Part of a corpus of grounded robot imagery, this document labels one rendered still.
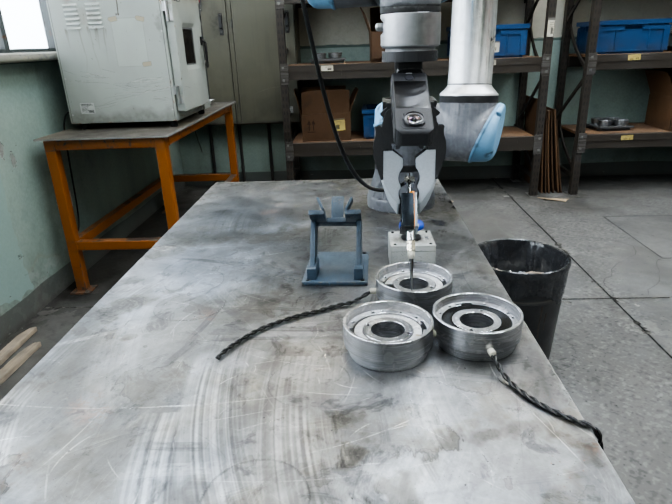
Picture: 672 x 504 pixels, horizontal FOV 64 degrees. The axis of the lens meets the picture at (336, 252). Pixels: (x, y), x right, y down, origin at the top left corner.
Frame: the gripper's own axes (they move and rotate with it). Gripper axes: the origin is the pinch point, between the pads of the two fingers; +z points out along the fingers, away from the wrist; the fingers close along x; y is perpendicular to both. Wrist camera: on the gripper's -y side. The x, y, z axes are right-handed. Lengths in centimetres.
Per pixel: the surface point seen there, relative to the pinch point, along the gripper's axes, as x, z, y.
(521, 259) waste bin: -49, 58, 122
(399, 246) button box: 0.9, 8.7, 7.2
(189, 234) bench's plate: 42, 13, 26
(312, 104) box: 53, 22, 335
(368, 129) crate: 13, 42, 341
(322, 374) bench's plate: 10.4, 13.1, -21.2
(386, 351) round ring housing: 3.3, 10.0, -21.3
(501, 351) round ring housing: -9.6, 11.5, -18.6
